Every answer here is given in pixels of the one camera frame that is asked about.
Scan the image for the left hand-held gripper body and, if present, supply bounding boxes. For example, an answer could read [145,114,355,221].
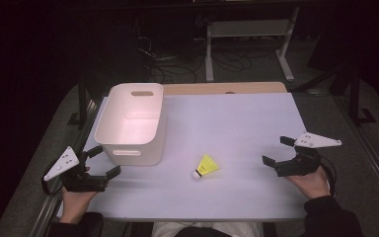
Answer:
[43,146,111,194]

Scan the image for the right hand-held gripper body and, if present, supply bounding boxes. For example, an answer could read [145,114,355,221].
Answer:
[275,131,342,178]

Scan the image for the white plastic storage bin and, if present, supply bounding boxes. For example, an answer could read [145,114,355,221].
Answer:
[94,82,168,167]

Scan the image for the yellow shuttlecock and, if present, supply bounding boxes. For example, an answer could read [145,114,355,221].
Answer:
[191,153,220,181]

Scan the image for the person's left hand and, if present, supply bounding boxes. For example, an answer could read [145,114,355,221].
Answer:
[59,187,99,225]

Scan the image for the person's right hand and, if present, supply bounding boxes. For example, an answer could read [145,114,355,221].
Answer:
[284,165,331,200]

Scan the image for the white table mat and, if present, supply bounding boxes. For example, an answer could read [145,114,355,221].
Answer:
[56,92,311,222]

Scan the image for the black metal stand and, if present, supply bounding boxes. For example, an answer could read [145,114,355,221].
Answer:
[66,72,91,130]
[347,63,378,126]

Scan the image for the person's light trousers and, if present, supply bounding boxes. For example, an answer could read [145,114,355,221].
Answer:
[151,221,265,237]

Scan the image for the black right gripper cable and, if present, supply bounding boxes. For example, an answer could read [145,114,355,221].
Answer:
[318,155,339,198]

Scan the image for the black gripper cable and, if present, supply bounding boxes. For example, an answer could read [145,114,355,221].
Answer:
[318,155,339,198]
[40,175,64,198]

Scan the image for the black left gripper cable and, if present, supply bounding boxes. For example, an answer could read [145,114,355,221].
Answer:
[40,175,64,198]

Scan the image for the aluminium frame rail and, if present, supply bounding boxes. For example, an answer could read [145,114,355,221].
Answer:
[333,95,379,212]
[29,98,102,237]

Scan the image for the black floor cables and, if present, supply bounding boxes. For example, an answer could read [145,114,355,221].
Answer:
[133,31,256,84]

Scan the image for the white metal desk frame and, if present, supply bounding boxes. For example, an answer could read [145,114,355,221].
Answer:
[204,6,301,83]

